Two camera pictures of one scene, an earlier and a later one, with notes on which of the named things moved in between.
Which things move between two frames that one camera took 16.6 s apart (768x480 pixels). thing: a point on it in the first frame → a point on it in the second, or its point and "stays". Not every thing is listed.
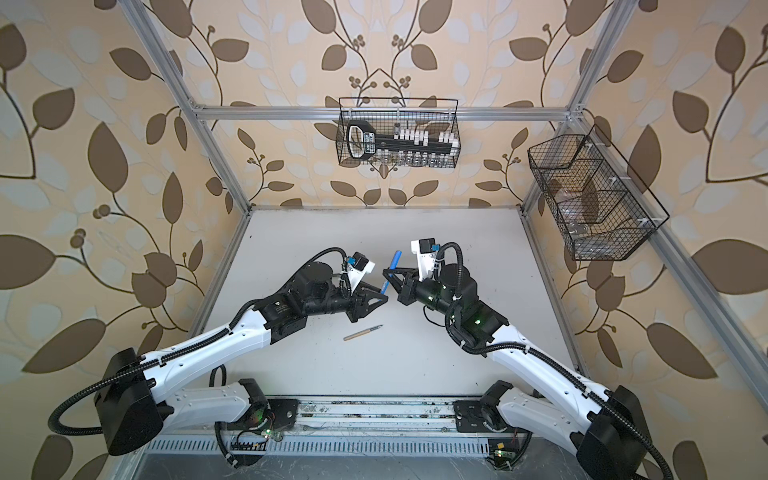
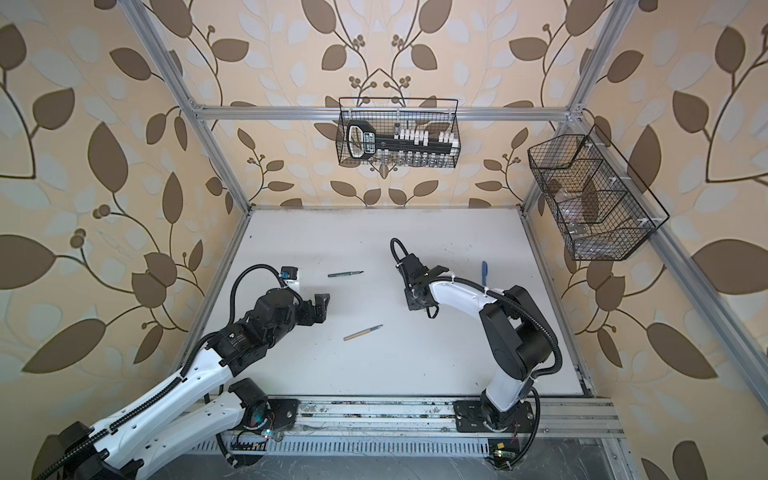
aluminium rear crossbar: [381, 113] stays
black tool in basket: [364, 142] stays
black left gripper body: [336, 300] → [305, 315]
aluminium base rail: [378, 416] stays
